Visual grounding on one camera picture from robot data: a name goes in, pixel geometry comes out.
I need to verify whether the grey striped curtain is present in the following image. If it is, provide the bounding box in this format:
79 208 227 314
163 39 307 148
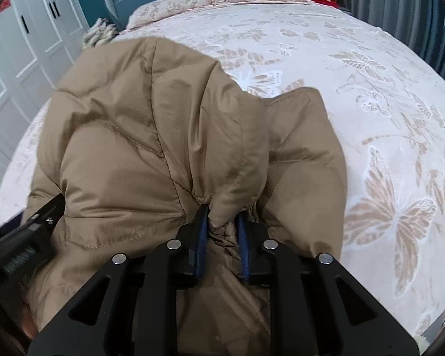
336 0 445 95

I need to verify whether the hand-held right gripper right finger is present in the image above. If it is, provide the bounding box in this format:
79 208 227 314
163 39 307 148
234 213 419 356

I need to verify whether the tan padded coat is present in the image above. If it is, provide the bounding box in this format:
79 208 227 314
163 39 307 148
22 36 348 356

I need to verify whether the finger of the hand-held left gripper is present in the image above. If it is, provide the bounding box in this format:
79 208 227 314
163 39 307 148
24 195 66 231

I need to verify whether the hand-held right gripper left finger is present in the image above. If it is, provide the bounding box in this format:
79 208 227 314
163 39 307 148
28 206 212 356

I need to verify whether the pile of pale cloths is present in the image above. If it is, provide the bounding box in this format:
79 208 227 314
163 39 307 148
82 18 120 50

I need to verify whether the white floral bedspread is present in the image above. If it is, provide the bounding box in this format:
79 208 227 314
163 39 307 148
0 2 445 349

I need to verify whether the person's left hand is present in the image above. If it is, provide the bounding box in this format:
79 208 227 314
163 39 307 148
20 274 40 340

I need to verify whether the white wardrobe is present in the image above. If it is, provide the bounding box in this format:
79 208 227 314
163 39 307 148
0 0 92 231

